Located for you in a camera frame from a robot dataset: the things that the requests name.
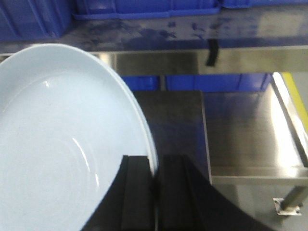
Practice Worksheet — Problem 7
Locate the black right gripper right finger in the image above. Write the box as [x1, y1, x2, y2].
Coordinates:
[158, 154, 271, 231]

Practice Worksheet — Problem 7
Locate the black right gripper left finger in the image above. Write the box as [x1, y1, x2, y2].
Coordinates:
[82, 155, 154, 231]

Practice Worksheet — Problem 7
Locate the light blue plate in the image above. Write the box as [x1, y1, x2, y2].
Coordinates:
[0, 44, 158, 231]

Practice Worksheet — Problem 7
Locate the blue crate lower shelf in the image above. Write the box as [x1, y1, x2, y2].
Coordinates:
[122, 73, 272, 92]

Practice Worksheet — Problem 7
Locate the lower steel side table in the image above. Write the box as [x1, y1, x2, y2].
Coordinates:
[204, 72, 308, 186]

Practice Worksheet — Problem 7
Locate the steel table leg with footplate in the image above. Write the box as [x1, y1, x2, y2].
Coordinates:
[273, 186, 308, 216]

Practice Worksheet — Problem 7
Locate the black tape strip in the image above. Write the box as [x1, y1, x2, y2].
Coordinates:
[206, 39, 219, 67]

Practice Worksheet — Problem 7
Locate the blue plastic crate far right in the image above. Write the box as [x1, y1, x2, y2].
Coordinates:
[219, 0, 308, 9]

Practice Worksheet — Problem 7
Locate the large blue plastic crate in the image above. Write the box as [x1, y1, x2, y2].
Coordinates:
[73, 0, 221, 20]

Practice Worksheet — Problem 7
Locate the blue plastic crate far left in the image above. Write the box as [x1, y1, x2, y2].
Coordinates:
[0, 0, 77, 41]

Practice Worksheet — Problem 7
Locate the stainless steel shelf rail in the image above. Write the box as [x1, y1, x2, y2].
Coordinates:
[0, 4, 308, 77]

